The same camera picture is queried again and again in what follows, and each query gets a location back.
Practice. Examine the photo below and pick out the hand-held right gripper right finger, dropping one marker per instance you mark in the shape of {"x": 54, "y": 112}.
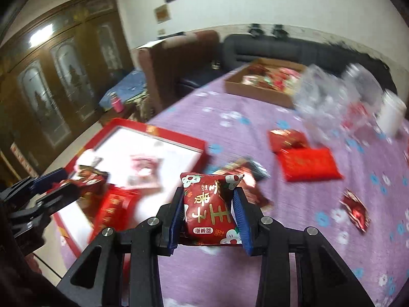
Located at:
{"x": 241, "y": 224}

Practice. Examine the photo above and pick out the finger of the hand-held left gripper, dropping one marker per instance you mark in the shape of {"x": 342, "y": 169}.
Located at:
{"x": 64, "y": 196}
{"x": 51, "y": 177}

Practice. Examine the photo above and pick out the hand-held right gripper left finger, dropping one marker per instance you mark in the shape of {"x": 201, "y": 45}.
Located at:
{"x": 175, "y": 227}

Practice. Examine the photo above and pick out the red snack packet white flowers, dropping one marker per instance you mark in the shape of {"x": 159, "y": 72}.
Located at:
{"x": 211, "y": 211}

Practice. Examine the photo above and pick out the dark red foil snack packet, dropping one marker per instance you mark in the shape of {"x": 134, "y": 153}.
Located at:
{"x": 92, "y": 177}

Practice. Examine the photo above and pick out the red packet gold characters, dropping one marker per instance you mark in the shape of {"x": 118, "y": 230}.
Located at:
{"x": 111, "y": 211}

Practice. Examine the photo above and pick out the white pink snack packet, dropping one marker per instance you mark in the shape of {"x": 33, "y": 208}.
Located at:
{"x": 145, "y": 169}

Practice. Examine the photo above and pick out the red gift box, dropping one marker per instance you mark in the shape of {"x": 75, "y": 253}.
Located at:
{"x": 121, "y": 144}

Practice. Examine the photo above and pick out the long red snack packet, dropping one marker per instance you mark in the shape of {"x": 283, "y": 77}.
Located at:
{"x": 306, "y": 164}

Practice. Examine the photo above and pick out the red snack packet gold print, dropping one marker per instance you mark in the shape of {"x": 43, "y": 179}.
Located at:
{"x": 284, "y": 140}

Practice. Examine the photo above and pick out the person's left forearm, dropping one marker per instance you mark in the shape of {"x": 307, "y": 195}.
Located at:
{"x": 19, "y": 281}

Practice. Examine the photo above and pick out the dark brown snack packet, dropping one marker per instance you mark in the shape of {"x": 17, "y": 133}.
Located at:
{"x": 255, "y": 195}

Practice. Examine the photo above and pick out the black snack packet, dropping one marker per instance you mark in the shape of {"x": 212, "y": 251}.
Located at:
{"x": 254, "y": 168}

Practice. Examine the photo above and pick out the purple floral tablecloth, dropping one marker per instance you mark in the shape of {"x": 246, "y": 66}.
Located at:
{"x": 223, "y": 128}

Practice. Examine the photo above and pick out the pink bottle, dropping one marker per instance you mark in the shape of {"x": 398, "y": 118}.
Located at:
{"x": 116, "y": 104}

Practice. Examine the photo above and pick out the wooden glass door wardrobe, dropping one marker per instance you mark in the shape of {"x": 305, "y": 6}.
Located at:
{"x": 64, "y": 70}

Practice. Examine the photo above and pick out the small dark red foil packet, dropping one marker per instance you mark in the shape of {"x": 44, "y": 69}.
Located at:
{"x": 354, "y": 211}

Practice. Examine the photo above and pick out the blue cloth side table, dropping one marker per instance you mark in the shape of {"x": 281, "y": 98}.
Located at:
{"x": 127, "y": 84}

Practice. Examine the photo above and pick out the shallow cardboard box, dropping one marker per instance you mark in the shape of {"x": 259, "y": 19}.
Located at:
{"x": 252, "y": 91}

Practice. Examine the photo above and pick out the clear plastic bag red print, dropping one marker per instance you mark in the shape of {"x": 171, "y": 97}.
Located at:
{"x": 322, "y": 102}

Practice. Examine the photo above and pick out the pile of small snack packets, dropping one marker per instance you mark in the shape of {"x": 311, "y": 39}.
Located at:
{"x": 271, "y": 78}

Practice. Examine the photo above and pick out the brown chair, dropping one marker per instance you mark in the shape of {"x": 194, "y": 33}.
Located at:
{"x": 172, "y": 60}

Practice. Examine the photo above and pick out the black sofa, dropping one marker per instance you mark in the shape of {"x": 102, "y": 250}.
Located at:
{"x": 271, "y": 46}

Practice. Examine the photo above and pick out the white plastic jar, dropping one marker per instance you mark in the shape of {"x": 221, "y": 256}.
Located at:
{"x": 391, "y": 112}

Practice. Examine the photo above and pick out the black device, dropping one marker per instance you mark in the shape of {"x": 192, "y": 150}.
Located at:
{"x": 279, "y": 29}
{"x": 256, "y": 29}

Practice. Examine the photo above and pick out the yellow wall plaque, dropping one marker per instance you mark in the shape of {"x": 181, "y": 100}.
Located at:
{"x": 162, "y": 13}

